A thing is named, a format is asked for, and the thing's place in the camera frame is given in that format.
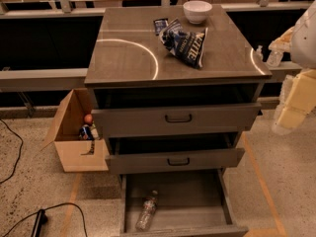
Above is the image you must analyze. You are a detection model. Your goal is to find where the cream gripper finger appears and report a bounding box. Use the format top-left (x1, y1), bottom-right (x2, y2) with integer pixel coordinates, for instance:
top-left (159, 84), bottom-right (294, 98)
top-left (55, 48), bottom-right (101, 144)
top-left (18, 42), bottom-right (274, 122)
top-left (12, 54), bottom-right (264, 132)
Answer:
top-left (272, 69), bottom-right (316, 135)
top-left (269, 27), bottom-right (294, 52)

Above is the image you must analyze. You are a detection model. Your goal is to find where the clear plastic water bottle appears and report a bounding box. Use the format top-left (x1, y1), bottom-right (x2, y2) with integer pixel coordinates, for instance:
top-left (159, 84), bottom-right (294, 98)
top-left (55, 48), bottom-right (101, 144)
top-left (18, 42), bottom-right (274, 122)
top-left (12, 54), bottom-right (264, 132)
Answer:
top-left (135, 191), bottom-right (158, 231)

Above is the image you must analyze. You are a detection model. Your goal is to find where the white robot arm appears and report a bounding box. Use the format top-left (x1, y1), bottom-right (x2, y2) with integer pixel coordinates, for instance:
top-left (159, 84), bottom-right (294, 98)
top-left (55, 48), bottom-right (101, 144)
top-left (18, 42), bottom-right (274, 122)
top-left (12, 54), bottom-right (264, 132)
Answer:
top-left (267, 9), bottom-right (316, 135)

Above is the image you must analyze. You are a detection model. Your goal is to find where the large clear sanitizer bottle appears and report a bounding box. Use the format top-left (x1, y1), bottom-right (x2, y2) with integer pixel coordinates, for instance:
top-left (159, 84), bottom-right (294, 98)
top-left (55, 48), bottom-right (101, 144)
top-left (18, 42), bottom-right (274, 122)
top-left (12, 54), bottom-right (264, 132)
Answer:
top-left (267, 50), bottom-right (283, 67)

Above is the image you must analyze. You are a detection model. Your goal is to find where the grey drawer cabinet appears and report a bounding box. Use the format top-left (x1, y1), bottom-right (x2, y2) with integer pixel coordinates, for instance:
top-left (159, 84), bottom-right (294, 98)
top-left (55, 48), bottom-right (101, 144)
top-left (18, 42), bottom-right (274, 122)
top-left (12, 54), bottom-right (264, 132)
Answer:
top-left (85, 6), bottom-right (270, 237)

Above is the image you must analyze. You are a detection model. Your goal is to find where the grey top drawer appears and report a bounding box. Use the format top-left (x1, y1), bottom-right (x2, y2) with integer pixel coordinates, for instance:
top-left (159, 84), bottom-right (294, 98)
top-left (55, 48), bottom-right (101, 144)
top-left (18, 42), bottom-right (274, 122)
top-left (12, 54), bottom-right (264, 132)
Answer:
top-left (92, 103), bottom-right (261, 138)

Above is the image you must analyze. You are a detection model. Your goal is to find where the grey drawer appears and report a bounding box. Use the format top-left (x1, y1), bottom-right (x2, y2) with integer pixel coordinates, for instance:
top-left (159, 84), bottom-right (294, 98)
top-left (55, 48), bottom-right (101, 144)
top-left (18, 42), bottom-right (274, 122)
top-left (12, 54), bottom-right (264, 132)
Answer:
top-left (92, 103), bottom-right (261, 138)
top-left (119, 170), bottom-right (248, 237)
top-left (106, 148), bottom-right (245, 174)

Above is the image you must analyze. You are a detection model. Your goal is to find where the grey bottom drawer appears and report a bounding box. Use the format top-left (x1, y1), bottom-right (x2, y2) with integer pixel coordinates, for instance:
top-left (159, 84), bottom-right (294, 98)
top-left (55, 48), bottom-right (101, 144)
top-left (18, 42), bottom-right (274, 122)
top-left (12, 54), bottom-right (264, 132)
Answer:
top-left (119, 170), bottom-right (248, 237)

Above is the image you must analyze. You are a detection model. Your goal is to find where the grey middle drawer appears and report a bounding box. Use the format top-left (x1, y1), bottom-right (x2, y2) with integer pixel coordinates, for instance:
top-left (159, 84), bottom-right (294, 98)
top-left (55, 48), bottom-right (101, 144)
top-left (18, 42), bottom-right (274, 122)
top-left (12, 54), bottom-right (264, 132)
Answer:
top-left (106, 148), bottom-right (245, 174)

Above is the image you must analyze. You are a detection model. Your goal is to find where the white ceramic bowl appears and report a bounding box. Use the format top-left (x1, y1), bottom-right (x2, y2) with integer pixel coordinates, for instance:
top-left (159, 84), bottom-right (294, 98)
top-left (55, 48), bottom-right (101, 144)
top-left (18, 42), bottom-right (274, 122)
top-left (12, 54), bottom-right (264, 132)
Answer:
top-left (183, 0), bottom-right (212, 24)

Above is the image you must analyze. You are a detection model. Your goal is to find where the blue kettle chips bag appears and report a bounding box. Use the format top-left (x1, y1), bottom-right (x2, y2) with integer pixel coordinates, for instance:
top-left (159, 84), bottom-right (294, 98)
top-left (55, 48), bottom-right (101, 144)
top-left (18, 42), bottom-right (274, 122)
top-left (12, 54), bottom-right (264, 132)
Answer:
top-left (159, 19), bottom-right (207, 69)

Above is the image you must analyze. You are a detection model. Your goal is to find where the small dark blue packet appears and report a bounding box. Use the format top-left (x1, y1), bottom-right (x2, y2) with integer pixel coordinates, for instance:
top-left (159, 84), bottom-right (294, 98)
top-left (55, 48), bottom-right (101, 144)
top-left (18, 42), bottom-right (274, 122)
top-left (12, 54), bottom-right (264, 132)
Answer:
top-left (153, 19), bottom-right (168, 36)

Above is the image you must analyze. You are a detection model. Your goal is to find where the orange fruit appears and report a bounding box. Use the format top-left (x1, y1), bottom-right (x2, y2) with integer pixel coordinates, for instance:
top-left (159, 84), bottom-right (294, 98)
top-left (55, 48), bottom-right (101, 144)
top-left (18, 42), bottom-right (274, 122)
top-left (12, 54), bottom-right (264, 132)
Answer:
top-left (84, 114), bottom-right (93, 125)

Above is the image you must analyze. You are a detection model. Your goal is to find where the blue soda can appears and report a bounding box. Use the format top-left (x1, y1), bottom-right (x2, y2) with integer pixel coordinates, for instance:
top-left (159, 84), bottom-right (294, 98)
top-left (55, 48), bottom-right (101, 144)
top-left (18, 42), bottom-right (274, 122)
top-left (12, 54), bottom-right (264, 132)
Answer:
top-left (79, 125), bottom-right (94, 140)

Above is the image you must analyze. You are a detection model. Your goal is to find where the cardboard box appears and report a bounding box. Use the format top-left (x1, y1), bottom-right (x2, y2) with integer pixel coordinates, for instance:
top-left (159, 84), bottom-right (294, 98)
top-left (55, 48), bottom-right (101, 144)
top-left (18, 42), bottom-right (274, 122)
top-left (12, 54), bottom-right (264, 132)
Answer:
top-left (42, 88), bottom-right (109, 172)

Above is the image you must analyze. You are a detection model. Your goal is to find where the grey metal railing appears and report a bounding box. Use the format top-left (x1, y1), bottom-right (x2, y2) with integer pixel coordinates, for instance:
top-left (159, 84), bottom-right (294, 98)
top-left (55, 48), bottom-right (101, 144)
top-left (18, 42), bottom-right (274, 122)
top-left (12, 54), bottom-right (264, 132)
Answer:
top-left (0, 1), bottom-right (312, 92)

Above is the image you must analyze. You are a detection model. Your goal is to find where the black power plug cable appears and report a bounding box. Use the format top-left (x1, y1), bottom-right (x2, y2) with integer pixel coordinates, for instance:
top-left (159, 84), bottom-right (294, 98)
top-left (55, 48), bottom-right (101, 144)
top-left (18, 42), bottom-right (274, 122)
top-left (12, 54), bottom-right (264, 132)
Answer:
top-left (1, 201), bottom-right (89, 237)

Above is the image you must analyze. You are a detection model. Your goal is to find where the black floor cable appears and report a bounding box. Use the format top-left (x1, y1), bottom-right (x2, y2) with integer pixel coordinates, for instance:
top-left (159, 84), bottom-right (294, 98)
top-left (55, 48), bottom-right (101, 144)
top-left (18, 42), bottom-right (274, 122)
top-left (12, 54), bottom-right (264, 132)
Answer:
top-left (0, 118), bottom-right (25, 185)

